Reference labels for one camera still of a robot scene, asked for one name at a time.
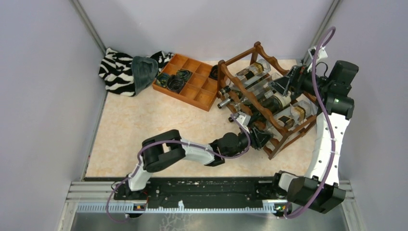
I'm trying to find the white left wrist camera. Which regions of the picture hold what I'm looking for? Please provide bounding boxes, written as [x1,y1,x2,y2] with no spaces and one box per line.
[236,112,251,127]

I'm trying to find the dark wine bottle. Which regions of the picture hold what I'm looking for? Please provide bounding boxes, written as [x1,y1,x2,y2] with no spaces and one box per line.
[217,97,237,109]
[228,92,292,123]

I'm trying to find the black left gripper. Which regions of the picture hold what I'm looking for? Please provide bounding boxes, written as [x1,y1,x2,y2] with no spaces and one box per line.
[226,124,274,158]

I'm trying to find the small clear glass bottle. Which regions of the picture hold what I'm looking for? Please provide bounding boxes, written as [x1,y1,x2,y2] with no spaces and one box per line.
[248,73,282,102]

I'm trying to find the clear liquor bottle gold label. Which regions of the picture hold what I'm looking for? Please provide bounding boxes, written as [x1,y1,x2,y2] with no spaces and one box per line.
[274,99,318,130]

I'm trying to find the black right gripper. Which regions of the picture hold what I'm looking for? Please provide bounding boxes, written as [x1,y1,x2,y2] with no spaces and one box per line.
[268,62,331,97]

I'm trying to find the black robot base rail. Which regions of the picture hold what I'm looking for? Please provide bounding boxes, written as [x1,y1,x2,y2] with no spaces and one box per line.
[78,177,293,217]

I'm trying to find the wooden wine rack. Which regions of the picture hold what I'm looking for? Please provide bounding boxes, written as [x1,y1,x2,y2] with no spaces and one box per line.
[213,42,318,159]

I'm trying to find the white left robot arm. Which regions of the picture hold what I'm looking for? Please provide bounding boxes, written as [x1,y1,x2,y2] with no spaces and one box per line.
[125,127,272,199]

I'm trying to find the dark wine bottle back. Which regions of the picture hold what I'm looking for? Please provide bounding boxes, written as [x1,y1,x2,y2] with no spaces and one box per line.
[217,97,237,109]

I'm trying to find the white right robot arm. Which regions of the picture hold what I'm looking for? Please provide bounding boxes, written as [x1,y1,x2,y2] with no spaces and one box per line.
[271,60,359,218]

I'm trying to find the zebra striped cloth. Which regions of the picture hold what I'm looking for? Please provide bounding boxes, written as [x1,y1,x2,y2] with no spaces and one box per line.
[98,47,175,97]

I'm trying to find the black rolled item right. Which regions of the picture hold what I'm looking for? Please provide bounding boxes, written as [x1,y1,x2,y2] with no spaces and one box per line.
[208,65,218,81]

